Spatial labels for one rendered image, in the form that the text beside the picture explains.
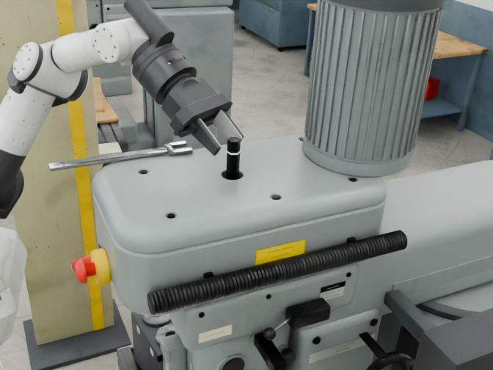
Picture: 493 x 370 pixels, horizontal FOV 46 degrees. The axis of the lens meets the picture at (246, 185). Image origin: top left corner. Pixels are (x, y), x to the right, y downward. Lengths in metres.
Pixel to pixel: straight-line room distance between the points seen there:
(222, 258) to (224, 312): 0.12
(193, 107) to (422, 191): 0.56
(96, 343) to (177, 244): 2.54
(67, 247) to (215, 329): 2.12
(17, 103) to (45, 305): 2.09
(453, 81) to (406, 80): 5.66
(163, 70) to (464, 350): 0.64
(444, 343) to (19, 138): 0.89
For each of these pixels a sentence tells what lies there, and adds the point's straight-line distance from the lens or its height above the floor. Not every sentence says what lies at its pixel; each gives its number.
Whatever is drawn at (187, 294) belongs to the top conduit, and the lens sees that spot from 0.85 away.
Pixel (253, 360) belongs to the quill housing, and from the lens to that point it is 1.11.
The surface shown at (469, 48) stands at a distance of 6.07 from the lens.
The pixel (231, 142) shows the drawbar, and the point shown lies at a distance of 0.93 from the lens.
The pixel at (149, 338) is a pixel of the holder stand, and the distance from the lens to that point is 1.69.
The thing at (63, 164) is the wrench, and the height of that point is 1.90.
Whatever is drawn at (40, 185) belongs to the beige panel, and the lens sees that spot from 2.84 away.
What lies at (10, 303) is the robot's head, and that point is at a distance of 1.19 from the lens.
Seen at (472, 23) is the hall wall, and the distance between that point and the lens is 6.40.
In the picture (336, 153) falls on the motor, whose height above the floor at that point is 1.92.
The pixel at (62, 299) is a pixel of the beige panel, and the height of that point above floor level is 0.30.
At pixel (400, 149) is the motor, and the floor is 1.94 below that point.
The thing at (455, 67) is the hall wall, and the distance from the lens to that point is 6.57.
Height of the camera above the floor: 2.35
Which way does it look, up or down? 29 degrees down
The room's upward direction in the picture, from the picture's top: 3 degrees clockwise
